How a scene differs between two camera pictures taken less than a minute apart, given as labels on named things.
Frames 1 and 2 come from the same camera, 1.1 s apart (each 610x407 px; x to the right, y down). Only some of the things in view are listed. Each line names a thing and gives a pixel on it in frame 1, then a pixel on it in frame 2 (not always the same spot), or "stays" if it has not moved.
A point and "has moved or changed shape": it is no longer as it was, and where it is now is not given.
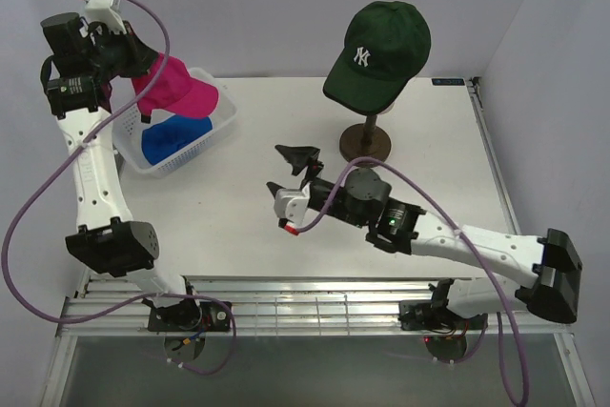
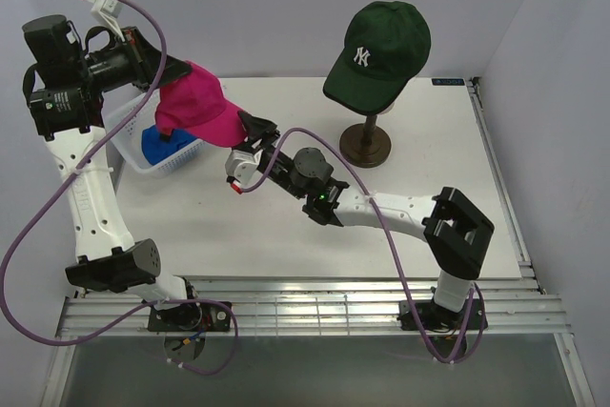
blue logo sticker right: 448,82 stays
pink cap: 175,92 has moved or changed shape
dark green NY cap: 386,43 stays
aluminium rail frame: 113,307 stays
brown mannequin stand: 365,140 stays
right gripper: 300,157 to 258,129
